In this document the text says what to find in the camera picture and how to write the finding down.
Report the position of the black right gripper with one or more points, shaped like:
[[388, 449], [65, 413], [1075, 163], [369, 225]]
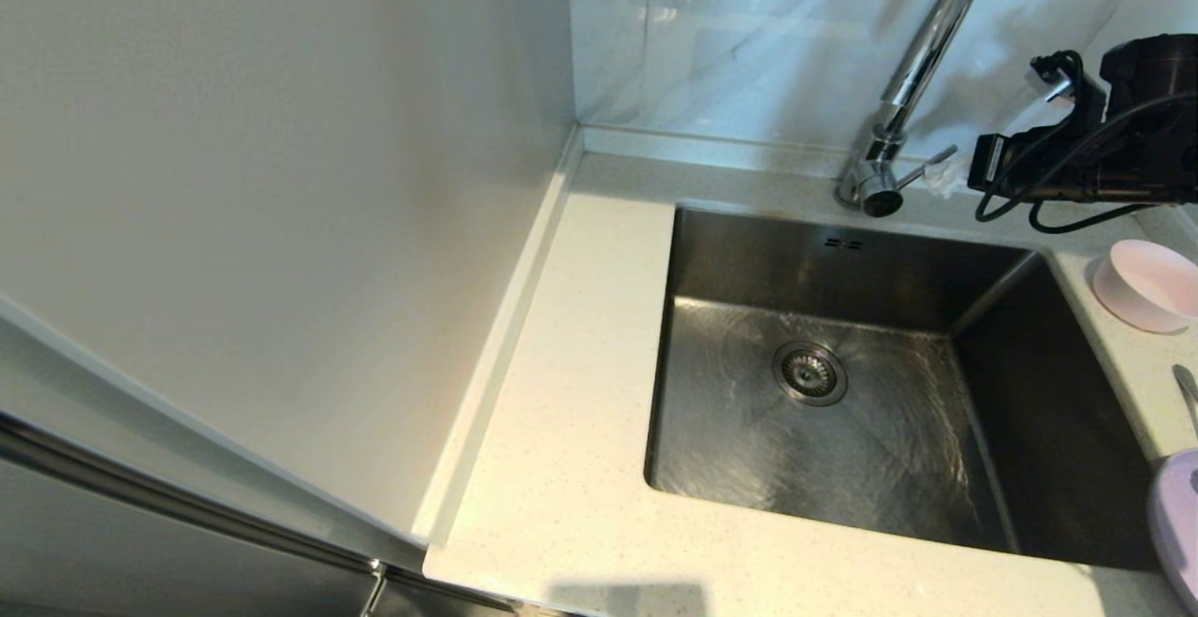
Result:
[[1114, 168]]

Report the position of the pink bowl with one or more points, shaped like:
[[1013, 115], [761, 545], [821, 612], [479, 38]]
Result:
[[1146, 289]]

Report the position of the metal spoon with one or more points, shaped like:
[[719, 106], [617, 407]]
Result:
[[1189, 392]]

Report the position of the lilac plate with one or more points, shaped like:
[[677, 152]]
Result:
[[1177, 523]]

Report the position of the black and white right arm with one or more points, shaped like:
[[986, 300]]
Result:
[[1151, 74]]

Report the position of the stainless steel sink basin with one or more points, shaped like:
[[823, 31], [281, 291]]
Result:
[[842, 448]]

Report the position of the chrome gooseneck faucet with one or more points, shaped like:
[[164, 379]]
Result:
[[928, 41]]

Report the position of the round metal drain strainer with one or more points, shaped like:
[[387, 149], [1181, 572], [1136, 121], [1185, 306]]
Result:
[[810, 374]]

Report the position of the grey cabinet door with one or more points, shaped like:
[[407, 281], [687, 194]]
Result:
[[112, 542]]

